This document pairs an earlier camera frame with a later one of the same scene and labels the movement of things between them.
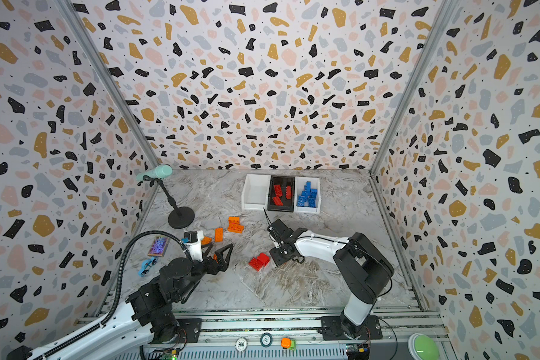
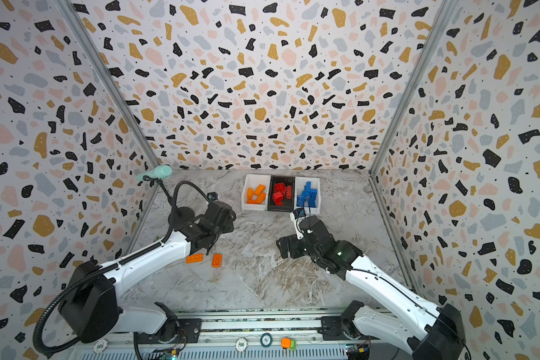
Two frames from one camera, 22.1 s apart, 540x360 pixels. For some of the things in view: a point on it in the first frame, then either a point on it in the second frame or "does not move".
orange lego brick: (235, 226) → (259, 189)
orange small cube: (286, 343) does not move
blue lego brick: (307, 187) does not move
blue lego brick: (301, 200) → (313, 195)
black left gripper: (217, 268) → (230, 226)
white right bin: (307, 198) does not move
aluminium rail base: (285, 334) does not move
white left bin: (256, 190) does not move
